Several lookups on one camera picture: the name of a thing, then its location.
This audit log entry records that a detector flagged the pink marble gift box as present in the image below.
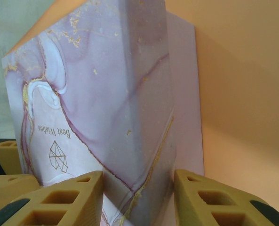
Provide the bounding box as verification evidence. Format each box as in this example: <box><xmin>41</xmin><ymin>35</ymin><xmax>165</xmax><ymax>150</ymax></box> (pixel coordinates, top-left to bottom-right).
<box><xmin>1</xmin><ymin>0</ymin><xmax>205</xmax><ymax>226</ymax></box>

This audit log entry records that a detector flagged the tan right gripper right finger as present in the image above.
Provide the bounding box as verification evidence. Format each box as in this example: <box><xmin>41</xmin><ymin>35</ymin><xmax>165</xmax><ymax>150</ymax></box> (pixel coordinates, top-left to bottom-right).
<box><xmin>174</xmin><ymin>169</ymin><xmax>279</xmax><ymax>226</ymax></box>

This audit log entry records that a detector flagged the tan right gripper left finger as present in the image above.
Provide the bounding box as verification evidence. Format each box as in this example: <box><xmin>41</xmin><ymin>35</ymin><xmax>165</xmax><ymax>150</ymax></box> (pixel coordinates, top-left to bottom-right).
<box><xmin>0</xmin><ymin>170</ymin><xmax>104</xmax><ymax>226</ymax></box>

